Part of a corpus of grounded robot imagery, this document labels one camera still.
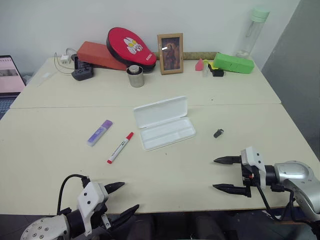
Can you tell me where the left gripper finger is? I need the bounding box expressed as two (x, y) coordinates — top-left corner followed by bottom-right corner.
(104, 181), (126, 196)
(108, 204), (140, 232)

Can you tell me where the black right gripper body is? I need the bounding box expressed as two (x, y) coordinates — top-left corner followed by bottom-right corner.
(240, 163), (262, 188)

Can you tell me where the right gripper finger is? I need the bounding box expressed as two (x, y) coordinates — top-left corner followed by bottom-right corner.
(213, 155), (243, 166)
(212, 183), (252, 199)

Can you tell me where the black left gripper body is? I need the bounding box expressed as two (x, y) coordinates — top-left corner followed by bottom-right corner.
(90, 196), (114, 236)

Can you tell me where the white open pencil case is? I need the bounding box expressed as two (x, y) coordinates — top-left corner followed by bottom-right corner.
(132, 95), (197, 152)

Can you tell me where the red capped whiteboard marker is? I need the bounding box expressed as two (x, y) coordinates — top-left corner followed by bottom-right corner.
(106, 131), (135, 165)

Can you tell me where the purple highlighter pen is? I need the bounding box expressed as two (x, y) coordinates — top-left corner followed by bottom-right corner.
(86, 119), (114, 147)

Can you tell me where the yellow flat piece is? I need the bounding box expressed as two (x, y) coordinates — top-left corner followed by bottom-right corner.
(204, 59), (217, 71)

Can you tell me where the green rectangular box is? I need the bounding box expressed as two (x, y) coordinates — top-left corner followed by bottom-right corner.
(212, 52), (256, 75)

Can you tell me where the pink triangular piece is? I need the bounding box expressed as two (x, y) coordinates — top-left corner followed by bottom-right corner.
(194, 58), (205, 72)

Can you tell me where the long bamboo roll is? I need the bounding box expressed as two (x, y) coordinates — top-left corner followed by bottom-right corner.
(152, 51), (220, 61)

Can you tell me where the silver metal cup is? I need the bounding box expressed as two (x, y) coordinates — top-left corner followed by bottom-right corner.
(125, 64), (145, 88)

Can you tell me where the black power strip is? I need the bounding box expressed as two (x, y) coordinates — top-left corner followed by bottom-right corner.
(71, 55), (96, 82)

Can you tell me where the clear bottle green lid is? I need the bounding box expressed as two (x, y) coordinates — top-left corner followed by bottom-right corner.
(235, 7), (271, 59)

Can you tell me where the orange red brick box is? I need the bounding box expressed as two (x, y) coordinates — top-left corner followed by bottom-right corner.
(76, 40), (127, 72)

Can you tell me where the red round boxing pad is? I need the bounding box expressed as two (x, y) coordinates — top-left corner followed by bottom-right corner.
(105, 27), (158, 74)

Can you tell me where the open laptop computer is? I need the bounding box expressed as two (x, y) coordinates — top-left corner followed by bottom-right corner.
(0, 54), (27, 121)

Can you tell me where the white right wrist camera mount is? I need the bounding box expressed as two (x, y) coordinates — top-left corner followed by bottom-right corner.
(240, 146), (267, 189)

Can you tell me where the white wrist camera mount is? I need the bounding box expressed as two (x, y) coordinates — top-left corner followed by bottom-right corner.
(76, 181), (110, 237)
(240, 146), (267, 189)

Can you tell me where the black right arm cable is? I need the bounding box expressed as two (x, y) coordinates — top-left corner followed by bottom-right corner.
(254, 183), (315, 225)

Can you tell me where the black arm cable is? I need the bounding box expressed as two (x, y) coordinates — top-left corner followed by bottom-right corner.
(56, 173), (91, 216)
(254, 183), (315, 225)

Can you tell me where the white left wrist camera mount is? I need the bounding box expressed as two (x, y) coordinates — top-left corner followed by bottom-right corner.
(76, 181), (110, 237)

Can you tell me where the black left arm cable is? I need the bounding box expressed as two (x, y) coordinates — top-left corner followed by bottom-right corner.
(56, 173), (91, 216)

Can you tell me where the wooden picture frame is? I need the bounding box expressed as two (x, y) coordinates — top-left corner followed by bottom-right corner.
(156, 32), (184, 76)

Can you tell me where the thin white cable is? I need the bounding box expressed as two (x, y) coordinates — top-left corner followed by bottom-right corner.
(54, 47), (77, 75)

